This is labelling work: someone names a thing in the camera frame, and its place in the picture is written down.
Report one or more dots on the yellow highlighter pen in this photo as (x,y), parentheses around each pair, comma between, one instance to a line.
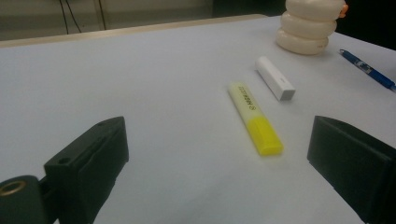
(252,116)

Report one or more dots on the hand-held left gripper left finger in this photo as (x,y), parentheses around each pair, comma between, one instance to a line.
(90,161)

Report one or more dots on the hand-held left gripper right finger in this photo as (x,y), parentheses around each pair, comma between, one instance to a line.
(355,161)

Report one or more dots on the white rectangular eraser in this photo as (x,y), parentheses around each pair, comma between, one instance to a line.
(275,78)

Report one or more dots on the blue ballpoint pen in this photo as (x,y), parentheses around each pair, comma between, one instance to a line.
(367,68)

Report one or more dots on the cream duck-shaped pen holder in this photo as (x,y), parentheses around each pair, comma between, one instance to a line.
(306,28)

